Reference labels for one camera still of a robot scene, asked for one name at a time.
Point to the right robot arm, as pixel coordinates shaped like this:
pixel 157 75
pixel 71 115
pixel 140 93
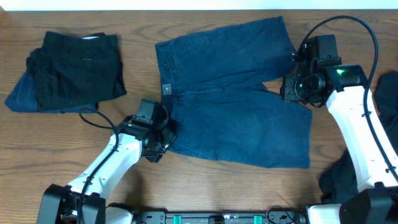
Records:
pixel 342 89

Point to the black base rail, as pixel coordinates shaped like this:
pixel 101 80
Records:
pixel 270 217

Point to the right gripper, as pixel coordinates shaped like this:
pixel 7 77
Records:
pixel 288 88

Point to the folded black shorts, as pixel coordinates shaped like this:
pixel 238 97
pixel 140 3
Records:
pixel 71 71

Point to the folded navy shorts underneath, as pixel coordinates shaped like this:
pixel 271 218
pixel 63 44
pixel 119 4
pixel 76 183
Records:
pixel 22 98

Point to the black garment at right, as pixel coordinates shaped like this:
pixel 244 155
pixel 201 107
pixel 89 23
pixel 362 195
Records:
pixel 338 184

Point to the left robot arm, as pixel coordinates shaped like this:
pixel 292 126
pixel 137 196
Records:
pixel 84 199

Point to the blue denim shorts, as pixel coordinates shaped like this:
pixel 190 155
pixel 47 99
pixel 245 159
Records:
pixel 213 86

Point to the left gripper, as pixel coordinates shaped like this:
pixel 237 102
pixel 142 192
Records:
pixel 168 137

